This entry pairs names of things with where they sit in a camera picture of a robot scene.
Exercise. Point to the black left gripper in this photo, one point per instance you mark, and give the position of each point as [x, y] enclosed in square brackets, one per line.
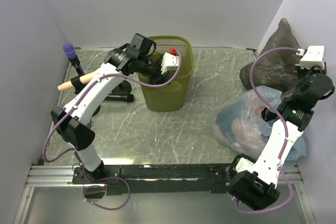
[160, 78]

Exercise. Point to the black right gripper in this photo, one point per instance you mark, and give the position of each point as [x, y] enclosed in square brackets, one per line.
[300, 71]

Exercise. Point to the grey translucent trash bag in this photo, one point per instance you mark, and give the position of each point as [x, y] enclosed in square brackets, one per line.
[277, 70]

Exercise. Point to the translucent bag with clothes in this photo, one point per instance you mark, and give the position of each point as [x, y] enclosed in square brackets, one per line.
[239, 124]

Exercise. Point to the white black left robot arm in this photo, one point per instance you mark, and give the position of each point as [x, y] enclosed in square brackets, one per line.
[71, 121]

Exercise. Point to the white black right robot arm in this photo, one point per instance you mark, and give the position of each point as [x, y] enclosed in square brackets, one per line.
[261, 184]

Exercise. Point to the olive green mesh trash bin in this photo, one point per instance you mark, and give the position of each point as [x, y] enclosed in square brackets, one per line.
[172, 96]

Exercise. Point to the purple box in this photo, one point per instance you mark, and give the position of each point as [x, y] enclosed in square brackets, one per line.
[89, 123]

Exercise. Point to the purple microphone on stand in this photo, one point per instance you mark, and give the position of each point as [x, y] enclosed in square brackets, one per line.
[70, 52]

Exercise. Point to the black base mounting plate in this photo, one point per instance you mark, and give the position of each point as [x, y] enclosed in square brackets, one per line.
[162, 178]

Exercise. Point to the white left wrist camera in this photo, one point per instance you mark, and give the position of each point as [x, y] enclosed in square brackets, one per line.
[171, 61]

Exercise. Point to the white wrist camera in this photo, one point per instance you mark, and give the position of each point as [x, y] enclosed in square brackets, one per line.
[311, 57]
[171, 61]

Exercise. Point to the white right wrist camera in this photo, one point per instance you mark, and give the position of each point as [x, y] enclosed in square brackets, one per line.
[311, 57]

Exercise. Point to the aluminium rail frame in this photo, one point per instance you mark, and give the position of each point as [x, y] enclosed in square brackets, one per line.
[50, 197]

